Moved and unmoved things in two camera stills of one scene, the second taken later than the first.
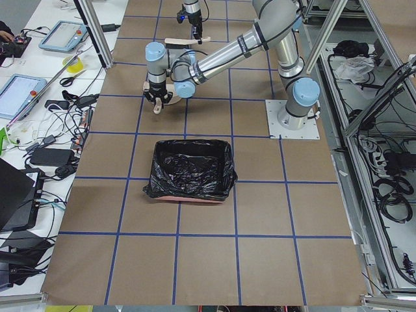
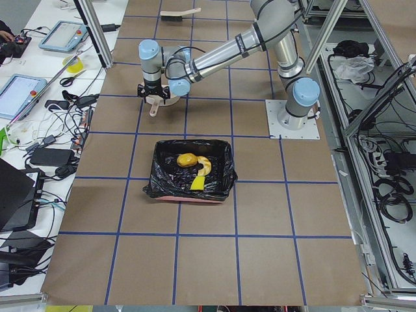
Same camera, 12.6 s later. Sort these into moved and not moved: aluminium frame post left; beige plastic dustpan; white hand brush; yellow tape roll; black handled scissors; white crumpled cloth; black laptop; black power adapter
Moved: beige plastic dustpan; white hand brush
Not moved: white crumpled cloth; aluminium frame post left; yellow tape roll; black laptop; black handled scissors; black power adapter
